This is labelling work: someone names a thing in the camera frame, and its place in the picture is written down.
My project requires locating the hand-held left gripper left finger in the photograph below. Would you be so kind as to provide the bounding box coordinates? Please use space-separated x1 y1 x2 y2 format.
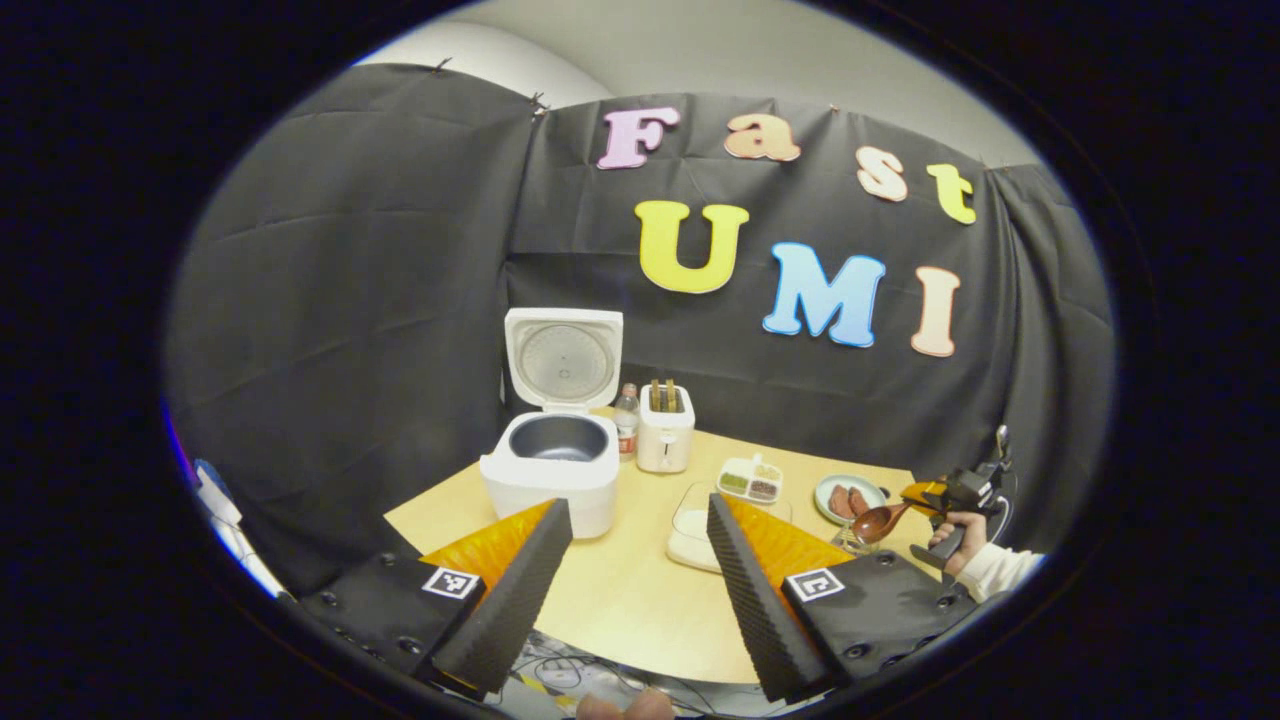
298 498 575 699

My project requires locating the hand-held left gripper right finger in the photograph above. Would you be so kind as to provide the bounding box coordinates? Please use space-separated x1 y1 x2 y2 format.
705 491 977 702

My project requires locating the brown wooden spoon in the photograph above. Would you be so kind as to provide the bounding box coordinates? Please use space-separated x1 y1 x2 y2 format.
851 500 917 547

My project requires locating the metal wire chopstick holder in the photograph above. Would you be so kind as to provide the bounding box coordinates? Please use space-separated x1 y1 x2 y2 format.
832 520 883 557

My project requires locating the clear rice container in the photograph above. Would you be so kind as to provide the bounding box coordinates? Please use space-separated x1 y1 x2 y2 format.
666 482 794 575

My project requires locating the white rice cooker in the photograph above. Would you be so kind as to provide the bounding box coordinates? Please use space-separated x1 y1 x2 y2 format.
479 307 626 542

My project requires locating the pale green plate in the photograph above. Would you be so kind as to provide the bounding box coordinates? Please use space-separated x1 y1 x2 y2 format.
814 474 890 527

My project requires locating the divided white bean dish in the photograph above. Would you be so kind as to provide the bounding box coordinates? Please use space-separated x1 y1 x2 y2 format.
717 453 785 504

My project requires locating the white toaster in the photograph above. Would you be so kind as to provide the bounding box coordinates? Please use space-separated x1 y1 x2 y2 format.
636 385 697 475

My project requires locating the clear plastic water bottle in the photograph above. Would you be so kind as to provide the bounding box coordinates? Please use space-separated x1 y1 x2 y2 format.
613 383 642 463

